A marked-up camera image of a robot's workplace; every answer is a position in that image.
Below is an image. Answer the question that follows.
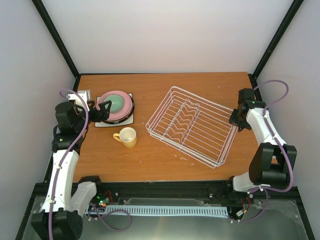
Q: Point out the green ceramic bowl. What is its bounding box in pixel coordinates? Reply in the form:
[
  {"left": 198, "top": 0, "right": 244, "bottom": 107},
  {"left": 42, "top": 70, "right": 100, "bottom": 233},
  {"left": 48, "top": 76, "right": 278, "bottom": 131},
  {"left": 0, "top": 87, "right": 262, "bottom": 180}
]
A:
[{"left": 103, "top": 94, "right": 125, "bottom": 113}]

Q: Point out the yellow ceramic mug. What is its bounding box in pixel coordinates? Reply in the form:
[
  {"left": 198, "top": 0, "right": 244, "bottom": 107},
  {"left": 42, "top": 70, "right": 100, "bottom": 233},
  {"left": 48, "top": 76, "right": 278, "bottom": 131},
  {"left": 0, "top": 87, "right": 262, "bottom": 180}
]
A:
[{"left": 112, "top": 127, "right": 137, "bottom": 148}]

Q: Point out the white wire dish rack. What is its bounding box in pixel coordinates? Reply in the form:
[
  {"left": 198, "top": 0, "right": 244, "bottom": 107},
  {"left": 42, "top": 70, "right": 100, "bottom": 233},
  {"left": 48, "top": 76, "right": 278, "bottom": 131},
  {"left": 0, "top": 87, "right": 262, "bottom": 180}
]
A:
[{"left": 145, "top": 86, "right": 238, "bottom": 169}]

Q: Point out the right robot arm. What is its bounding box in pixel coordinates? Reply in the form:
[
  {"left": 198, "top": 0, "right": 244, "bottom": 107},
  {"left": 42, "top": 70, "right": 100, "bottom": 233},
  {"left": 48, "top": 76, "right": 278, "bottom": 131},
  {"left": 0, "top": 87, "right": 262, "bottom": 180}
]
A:
[{"left": 229, "top": 88, "right": 297, "bottom": 194}]

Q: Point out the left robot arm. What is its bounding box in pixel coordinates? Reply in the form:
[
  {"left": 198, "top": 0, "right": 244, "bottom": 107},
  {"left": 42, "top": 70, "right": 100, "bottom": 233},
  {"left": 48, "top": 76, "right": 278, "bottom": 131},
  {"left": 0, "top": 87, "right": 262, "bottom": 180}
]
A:
[{"left": 31, "top": 100, "right": 112, "bottom": 240}]

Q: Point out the pink round plate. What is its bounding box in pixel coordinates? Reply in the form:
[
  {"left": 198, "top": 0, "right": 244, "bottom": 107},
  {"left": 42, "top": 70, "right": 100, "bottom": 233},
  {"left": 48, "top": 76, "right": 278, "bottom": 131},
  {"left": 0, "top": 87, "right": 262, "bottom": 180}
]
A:
[{"left": 96, "top": 90, "right": 134, "bottom": 121}]

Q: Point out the black round plate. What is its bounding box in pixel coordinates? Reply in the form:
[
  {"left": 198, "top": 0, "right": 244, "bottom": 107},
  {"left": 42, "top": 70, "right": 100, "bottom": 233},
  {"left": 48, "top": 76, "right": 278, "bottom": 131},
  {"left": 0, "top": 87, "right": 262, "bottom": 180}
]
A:
[{"left": 104, "top": 93, "right": 135, "bottom": 126}]

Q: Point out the white square plate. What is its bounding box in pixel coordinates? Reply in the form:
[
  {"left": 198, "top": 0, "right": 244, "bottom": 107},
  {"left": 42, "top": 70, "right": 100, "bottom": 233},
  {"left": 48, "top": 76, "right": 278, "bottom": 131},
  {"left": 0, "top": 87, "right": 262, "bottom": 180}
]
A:
[{"left": 94, "top": 90, "right": 135, "bottom": 128}]

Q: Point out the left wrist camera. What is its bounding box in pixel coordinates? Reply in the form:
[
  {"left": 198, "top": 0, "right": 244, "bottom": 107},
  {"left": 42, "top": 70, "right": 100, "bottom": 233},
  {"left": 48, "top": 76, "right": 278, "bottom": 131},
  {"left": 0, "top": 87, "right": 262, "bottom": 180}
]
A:
[{"left": 67, "top": 90, "right": 91, "bottom": 107}]

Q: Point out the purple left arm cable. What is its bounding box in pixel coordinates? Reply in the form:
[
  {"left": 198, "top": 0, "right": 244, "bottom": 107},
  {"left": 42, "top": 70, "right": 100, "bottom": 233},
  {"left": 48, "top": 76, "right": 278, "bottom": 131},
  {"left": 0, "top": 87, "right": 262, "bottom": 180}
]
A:
[{"left": 48, "top": 89, "right": 90, "bottom": 240}]

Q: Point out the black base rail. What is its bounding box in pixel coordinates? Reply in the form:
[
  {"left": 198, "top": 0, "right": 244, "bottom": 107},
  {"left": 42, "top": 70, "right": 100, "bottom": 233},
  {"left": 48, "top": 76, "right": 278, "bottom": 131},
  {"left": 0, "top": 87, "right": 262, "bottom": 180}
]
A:
[{"left": 32, "top": 181, "right": 301, "bottom": 208}]

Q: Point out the light blue cable duct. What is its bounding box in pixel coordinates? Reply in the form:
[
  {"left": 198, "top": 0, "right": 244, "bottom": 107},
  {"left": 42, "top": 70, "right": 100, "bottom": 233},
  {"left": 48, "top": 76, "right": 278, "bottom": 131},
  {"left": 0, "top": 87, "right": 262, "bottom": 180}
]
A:
[{"left": 98, "top": 205, "right": 228, "bottom": 218}]

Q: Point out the metal base plate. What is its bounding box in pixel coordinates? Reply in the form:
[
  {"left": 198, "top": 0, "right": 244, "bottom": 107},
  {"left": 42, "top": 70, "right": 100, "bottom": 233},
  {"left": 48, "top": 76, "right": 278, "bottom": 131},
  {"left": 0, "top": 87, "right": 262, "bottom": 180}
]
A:
[{"left": 21, "top": 196, "right": 310, "bottom": 240}]

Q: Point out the left black frame post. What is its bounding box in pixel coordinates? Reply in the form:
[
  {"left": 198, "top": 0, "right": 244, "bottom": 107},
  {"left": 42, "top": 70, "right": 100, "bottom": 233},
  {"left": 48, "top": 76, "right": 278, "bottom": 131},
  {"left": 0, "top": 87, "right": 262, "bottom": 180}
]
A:
[{"left": 31, "top": 0, "right": 80, "bottom": 79}]

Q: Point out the black frame post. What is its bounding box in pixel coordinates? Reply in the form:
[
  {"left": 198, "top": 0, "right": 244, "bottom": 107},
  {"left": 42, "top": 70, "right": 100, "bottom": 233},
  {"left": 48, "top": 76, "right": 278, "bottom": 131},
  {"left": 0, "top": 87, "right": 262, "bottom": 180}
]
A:
[
  {"left": 252, "top": 0, "right": 304, "bottom": 80},
  {"left": 31, "top": 0, "right": 80, "bottom": 79}
]

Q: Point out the right black frame post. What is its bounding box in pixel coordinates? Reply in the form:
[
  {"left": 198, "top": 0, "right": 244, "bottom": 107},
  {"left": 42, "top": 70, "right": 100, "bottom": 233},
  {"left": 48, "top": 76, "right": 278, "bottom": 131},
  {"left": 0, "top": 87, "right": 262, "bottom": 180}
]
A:
[{"left": 252, "top": 0, "right": 304, "bottom": 80}]

